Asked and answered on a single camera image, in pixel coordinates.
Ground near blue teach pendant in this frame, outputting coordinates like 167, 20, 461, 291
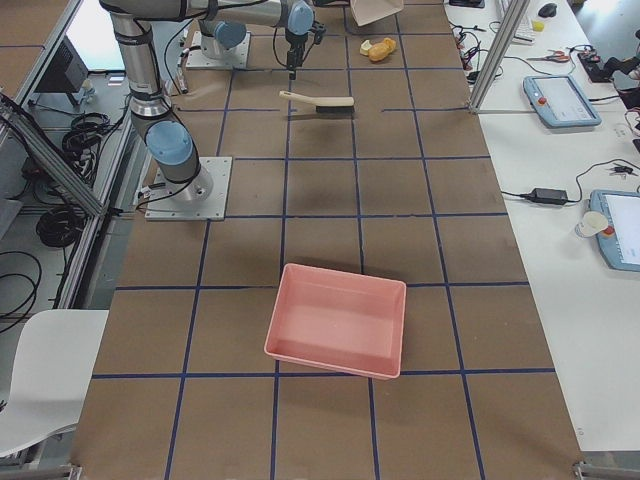
589, 189, 639, 272

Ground paper cup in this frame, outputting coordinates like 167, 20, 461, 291
574, 211, 609, 238

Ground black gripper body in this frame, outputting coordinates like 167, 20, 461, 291
285, 20, 325, 68

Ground black power adapter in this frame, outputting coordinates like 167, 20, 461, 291
529, 188, 569, 205

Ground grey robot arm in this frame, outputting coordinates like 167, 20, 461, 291
199, 1, 333, 64
100, 1, 326, 201

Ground blue teach pendant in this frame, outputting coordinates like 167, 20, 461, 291
522, 75, 602, 129
589, 189, 639, 272

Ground aluminium frame post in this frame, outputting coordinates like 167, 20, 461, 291
468, 0, 529, 114

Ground white plastic dustpan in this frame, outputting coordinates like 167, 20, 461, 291
349, 0, 404, 27

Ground white chair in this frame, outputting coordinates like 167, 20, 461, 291
1, 309, 109, 457

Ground far blue teach pendant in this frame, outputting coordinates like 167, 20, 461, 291
522, 75, 602, 129

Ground brown potato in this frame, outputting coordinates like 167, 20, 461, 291
368, 42, 391, 63

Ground black computer mouse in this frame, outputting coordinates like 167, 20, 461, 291
537, 2, 558, 19

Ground pale green food piece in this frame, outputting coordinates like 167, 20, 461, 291
359, 40, 372, 56

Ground orange bread chunk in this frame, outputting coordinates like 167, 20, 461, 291
383, 37, 397, 53

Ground orange handled scissors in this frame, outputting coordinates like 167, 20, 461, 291
527, 50, 571, 64

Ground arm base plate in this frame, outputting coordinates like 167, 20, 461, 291
143, 157, 233, 221
185, 31, 251, 70

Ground pink plastic tray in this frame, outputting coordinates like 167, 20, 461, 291
264, 263, 407, 380

